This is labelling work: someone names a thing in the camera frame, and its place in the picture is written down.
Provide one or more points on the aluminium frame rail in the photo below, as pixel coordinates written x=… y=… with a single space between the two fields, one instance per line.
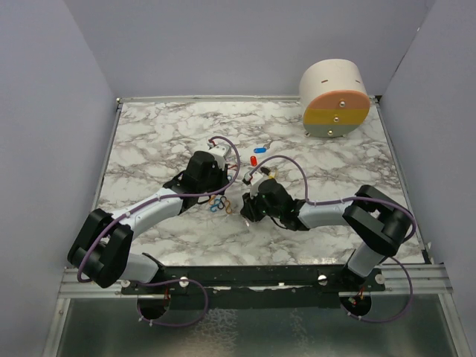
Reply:
x=71 y=288

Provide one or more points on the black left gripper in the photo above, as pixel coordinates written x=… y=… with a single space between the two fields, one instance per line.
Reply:
x=222 y=172

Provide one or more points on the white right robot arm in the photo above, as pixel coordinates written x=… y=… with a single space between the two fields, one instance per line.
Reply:
x=381 y=223

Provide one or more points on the black S carabiner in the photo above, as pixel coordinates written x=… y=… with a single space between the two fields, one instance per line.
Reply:
x=220 y=202

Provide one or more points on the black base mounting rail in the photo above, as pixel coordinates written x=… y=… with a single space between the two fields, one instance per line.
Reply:
x=252 y=287

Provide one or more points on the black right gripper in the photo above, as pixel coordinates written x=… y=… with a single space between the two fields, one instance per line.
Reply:
x=248 y=209

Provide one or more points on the cream cylindrical drum holder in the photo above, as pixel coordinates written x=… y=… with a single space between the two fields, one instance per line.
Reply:
x=333 y=98

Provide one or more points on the black key tag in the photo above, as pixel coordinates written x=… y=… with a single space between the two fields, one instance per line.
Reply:
x=265 y=170

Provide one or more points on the orange S carabiner lower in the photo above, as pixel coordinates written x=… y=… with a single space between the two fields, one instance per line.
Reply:
x=228 y=208

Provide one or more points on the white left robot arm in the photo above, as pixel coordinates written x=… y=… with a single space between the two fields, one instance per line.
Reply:
x=102 y=248

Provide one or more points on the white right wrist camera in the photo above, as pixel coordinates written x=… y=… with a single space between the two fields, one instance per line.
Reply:
x=253 y=181

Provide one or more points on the silver key on blue tag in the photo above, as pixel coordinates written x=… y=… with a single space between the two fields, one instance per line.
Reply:
x=268 y=144

